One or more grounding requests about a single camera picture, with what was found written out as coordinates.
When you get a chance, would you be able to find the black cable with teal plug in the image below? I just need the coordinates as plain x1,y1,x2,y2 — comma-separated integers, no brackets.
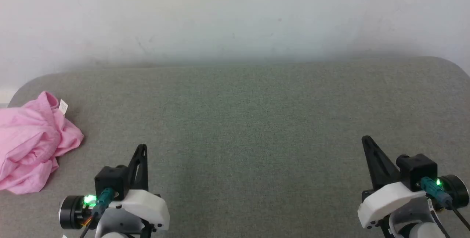
420,176,470,232
79,188,115,238

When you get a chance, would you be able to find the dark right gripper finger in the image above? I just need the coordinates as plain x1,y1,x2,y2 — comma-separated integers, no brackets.
361,135,386,191
365,135,403,186

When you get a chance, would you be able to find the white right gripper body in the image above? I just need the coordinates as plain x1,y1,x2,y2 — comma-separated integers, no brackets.
358,181,429,230

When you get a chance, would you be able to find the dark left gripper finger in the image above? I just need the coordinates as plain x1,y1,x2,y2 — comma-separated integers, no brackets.
136,144,149,191
127,144,144,191

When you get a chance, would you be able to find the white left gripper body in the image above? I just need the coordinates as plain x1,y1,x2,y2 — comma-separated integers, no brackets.
106,189,170,232

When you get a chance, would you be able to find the pink cloth garment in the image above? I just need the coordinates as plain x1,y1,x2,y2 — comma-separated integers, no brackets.
0,91,84,195

